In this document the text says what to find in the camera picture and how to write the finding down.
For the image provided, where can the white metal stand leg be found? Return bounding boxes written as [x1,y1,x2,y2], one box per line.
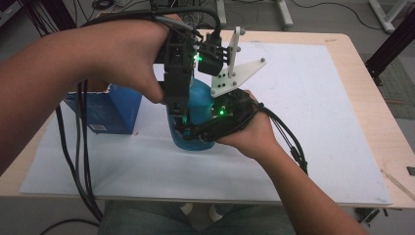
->
[215,0,228,26]
[367,0,410,34]
[276,0,295,29]

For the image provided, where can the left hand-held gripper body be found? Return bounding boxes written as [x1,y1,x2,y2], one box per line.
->
[154,25,246,114]

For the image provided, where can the person's right hand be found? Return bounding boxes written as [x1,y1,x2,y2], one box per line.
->
[215,89,282,162]

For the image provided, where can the gripper black cable bundle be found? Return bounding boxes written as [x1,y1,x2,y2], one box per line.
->
[258,103,309,176]
[54,8,223,223]

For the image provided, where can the grey floor mat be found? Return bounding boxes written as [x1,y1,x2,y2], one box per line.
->
[379,57,415,120]

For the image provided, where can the coiled black floor cable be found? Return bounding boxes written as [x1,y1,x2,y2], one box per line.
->
[91,0,115,10]

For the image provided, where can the person's legs in jeans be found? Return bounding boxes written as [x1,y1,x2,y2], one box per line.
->
[97,199,297,235]

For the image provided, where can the thin wooden stick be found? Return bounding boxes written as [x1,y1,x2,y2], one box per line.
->
[381,168,415,203]

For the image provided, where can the black metal frame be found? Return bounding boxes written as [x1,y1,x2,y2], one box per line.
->
[364,14,415,87]

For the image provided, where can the left gripper black cable bundle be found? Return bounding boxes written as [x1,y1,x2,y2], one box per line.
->
[54,8,223,223]

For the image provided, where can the right gripper black cable bundle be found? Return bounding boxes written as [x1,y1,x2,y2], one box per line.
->
[258,103,309,176]

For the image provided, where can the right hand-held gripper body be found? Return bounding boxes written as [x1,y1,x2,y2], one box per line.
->
[190,58,267,143]

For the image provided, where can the blue detergent bottle white cap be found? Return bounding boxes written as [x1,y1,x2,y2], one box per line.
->
[165,77,217,152]

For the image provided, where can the blue cardboard box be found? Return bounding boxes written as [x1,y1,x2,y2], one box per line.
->
[63,79,144,136]

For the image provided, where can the person's left hand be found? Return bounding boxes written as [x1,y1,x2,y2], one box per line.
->
[69,14,182,105]

